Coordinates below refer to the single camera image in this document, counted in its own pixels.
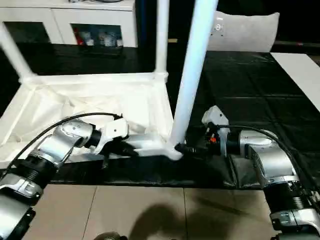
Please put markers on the small red bottle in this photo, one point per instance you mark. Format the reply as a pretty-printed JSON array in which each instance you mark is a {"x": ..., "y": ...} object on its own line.
[{"x": 76, "y": 38}]

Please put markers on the black left robot foot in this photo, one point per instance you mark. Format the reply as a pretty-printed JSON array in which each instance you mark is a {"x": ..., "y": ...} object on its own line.
[{"x": 107, "y": 236}]

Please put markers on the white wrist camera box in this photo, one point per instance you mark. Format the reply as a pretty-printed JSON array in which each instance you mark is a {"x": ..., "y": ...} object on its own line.
[
  {"x": 215, "y": 119},
  {"x": 115, "y": 131}
]

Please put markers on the white flat panel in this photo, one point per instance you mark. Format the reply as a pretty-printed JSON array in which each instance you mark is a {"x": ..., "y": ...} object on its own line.
[{"x": 302, "y": 75}]

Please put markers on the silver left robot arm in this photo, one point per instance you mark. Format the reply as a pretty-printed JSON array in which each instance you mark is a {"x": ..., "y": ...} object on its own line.
[{"x": 50, "y": 155}]

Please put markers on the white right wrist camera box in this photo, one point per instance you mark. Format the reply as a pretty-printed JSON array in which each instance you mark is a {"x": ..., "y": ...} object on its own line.
[{"x": 215, "y": 119}]

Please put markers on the grey pillow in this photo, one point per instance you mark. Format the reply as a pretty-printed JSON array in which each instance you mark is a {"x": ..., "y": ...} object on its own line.
[{"x": 245, "y": 30}]

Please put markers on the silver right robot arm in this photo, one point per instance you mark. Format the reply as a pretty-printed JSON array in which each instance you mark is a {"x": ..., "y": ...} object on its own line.
[{"x": 270, "y": 165}]

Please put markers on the black work mat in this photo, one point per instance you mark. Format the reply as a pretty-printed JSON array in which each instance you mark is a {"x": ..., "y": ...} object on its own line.
[{"x": 260, "y": 85}]

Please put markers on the white cabinet with glass doors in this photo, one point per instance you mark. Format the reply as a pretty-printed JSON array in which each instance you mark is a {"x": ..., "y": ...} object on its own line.
[{"x": 60, "y": 20}]

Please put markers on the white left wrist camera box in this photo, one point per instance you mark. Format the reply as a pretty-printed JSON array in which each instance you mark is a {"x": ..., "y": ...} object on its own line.
[{"x": 115, "y": 131}]

